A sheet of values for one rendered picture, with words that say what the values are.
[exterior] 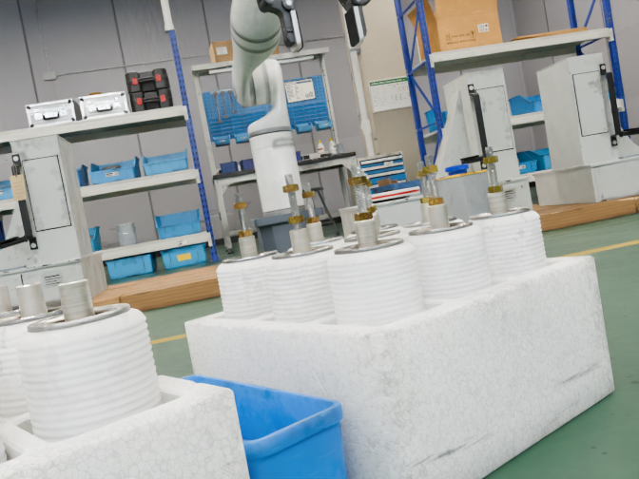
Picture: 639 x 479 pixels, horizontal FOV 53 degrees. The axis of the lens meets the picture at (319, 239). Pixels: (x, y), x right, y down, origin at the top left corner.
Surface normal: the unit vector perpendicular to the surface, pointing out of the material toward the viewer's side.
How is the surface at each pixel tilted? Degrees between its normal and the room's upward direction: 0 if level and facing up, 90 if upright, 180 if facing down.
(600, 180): 90
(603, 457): 0
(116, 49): 90
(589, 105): 90
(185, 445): 90
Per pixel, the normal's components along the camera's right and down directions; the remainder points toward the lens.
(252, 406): -0.76, 0.14
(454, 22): 0.21, -0.02
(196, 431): 0.64, -0.07
